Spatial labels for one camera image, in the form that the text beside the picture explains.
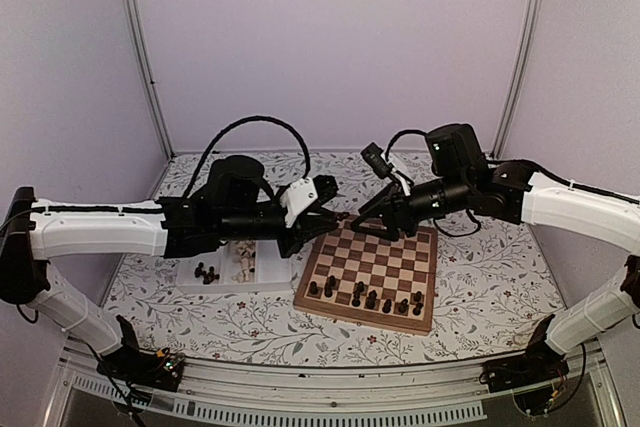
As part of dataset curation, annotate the dark knight chess piece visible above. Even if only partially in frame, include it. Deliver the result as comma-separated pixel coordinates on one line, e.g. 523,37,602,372
397,299,409,316

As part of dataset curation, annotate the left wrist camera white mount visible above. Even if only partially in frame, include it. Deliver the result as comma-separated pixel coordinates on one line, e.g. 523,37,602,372
279,175,338,228

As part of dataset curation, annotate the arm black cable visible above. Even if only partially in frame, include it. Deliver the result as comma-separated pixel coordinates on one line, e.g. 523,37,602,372
383,129,429,168
187,114,312,198

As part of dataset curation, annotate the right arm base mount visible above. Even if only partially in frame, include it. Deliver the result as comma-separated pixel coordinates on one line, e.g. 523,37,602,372
478,314,569,416

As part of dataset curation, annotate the dark rook chess piece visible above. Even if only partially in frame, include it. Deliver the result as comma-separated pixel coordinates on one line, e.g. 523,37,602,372
413,302,424,316

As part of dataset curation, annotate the left aluminium frame post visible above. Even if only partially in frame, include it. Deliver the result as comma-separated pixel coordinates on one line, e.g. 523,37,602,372
122,0,175,160

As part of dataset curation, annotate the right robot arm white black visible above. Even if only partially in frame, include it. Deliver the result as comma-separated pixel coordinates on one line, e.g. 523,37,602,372
351,123,639,383

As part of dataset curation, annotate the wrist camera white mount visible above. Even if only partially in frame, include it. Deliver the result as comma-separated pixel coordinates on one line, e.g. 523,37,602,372
279,175,338,228
360,142,414,196

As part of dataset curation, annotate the right aluminium frame post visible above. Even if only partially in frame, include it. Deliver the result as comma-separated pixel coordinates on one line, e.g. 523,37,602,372
490,0,543,158

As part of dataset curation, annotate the white plastic compartment tray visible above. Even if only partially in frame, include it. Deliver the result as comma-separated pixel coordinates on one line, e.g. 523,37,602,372
176,240,293,295

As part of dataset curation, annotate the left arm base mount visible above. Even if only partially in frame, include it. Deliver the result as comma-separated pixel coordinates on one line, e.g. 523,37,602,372
97,315,185,392

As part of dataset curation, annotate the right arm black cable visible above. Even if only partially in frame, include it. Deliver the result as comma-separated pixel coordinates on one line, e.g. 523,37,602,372
383,129,429,168

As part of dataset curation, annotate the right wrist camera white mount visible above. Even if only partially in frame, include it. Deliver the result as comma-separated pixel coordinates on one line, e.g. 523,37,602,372
360,142,414,196

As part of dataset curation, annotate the aluminium frame post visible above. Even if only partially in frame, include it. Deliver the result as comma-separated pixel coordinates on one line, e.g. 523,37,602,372
490,0,543,158
122,0,175,160

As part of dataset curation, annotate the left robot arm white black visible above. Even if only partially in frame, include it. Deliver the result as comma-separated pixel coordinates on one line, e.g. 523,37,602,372
1,155,341,381

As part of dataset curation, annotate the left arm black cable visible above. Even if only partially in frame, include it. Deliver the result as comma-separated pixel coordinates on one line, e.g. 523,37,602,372
187,114,312,198

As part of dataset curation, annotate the pile of light chess pieces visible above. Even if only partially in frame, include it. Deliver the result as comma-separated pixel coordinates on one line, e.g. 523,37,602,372
231,240,256,283

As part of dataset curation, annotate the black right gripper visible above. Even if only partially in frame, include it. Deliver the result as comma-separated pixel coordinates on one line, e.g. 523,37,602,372
349,173,471,242

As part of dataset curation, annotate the front aluminium rail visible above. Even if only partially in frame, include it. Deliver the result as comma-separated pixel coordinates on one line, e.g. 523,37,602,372
44,331,626,427

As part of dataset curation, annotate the pile of dark chess pieces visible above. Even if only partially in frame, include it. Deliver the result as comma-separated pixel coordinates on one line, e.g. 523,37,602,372
194,262,220,285

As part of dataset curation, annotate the wooden chess board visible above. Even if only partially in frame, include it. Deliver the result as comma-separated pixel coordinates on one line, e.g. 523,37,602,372
293,219,438,336

